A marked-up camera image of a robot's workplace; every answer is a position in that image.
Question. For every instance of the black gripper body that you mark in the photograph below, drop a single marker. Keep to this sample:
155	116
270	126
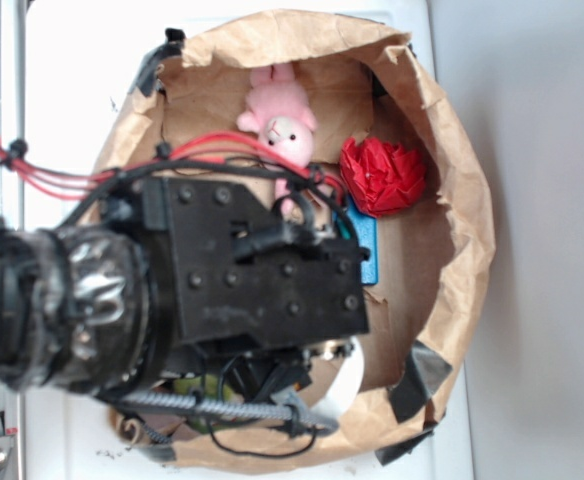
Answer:
237	290

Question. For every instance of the green plush animal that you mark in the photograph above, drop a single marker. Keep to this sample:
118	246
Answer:
208	385

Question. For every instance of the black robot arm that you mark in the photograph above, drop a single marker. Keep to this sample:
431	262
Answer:
75	304

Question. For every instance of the blue wooden block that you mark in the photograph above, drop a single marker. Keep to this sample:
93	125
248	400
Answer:
349	224

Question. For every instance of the red tissue paper flower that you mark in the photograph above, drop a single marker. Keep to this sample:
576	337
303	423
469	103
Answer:
381	177

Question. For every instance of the pink plush bunny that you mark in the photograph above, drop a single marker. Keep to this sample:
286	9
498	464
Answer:
277	110

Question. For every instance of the brown paper bag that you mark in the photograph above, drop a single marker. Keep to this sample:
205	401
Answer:
363	82

